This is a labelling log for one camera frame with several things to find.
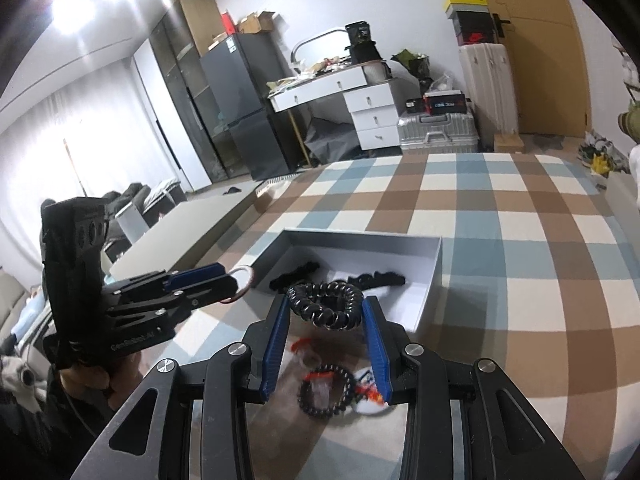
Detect long black toothed hair clip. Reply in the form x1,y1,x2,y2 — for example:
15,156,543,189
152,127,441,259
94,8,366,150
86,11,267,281
345,270,407,289

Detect clear packet with red charm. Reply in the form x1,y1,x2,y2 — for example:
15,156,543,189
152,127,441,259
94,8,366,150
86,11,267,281
306,372,336,401
290,337,323,368

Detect dark green bouquet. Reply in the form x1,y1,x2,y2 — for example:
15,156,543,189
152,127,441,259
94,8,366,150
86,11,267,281
390,50,431,81

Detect dark cloth under desk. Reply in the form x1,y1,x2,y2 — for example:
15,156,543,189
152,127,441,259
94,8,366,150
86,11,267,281
302,117,361,166

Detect glass door cabinet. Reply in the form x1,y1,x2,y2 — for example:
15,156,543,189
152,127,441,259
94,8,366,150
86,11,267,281
149,25,231,184

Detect white desk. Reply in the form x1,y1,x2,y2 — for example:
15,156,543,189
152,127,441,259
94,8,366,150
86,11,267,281
269,67,391,168

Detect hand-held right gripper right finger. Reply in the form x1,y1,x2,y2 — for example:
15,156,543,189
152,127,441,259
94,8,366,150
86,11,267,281
362,296,586,480

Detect white suitcase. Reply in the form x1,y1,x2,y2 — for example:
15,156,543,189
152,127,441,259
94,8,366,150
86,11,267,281
459,44,521,136

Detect dark grey fridge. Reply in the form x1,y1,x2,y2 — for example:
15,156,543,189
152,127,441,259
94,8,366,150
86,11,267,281
200,34,296,182

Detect large black round box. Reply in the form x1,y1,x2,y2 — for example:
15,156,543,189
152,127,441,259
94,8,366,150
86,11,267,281
345,40,383,65

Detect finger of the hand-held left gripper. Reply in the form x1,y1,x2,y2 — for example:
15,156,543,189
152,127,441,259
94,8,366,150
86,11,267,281
104,262,228,297
107,280,240,332

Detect black shoe box red logo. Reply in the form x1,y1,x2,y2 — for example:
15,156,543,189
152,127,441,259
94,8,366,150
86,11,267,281
452,25,496,47

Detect grey shoe box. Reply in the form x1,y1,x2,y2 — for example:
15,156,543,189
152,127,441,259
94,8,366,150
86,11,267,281
446,7,493,28

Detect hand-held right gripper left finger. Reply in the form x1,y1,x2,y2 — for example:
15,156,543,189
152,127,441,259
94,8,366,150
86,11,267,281
70,294,293,480

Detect white drawer unit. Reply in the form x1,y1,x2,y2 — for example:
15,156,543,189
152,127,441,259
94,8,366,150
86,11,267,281
347,84,402,151

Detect checked blanket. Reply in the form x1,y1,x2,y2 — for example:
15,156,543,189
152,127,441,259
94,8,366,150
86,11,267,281
170,152,640,480

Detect red and black box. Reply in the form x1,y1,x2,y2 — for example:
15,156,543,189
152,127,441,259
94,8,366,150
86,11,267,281
422,91,468,115

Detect person's left hand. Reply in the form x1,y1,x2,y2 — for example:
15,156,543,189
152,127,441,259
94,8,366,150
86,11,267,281
60,347,146,406

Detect silver suitcase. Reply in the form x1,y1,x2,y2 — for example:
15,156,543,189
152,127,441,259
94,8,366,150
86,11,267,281
396,110,478,153

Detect silver framed mirror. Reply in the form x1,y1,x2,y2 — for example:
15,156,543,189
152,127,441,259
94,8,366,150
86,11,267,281
291,30,351,73

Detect white round container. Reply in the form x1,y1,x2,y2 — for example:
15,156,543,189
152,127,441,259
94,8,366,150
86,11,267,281
362,61,390,83

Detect white curtain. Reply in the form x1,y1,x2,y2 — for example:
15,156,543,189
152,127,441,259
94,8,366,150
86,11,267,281
0,55,161,261

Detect dark clothes pile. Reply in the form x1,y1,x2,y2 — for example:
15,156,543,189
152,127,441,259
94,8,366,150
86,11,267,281
102,182,153,213

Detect black spiral hair tie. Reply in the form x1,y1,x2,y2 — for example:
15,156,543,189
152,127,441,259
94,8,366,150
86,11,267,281
287,281,362,331

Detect wooden door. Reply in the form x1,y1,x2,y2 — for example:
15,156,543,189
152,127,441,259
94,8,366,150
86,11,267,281
460,0,591,137

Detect white ring bracelet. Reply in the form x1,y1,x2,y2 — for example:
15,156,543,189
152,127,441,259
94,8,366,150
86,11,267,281
220,265,254,306

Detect large black claw clip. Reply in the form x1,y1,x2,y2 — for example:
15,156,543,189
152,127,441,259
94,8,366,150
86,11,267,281
270,262,321,291

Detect white round badge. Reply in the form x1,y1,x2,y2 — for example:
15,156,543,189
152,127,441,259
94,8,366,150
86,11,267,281
352,367,391,416

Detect open cardboard boxes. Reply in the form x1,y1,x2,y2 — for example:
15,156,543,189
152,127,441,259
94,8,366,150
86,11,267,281
236,10,277,36

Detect small cardboard box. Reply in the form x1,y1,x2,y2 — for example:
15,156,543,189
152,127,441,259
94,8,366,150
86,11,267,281
494,132,526,153

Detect white wardrobe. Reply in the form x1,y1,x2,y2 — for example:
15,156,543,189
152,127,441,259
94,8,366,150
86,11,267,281
131,40,211,193

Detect person's left forearm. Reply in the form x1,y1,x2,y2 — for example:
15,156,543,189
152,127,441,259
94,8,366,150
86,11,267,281
0,380,116,480

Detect tall flat cardboard box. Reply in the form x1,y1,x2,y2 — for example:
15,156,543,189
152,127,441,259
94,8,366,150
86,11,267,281
179,0,223,58

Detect black bead bracelet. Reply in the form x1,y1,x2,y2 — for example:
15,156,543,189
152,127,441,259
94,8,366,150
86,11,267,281
297,366,357,418

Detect green cushion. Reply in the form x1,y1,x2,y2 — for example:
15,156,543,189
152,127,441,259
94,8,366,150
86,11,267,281
617,110,640,143

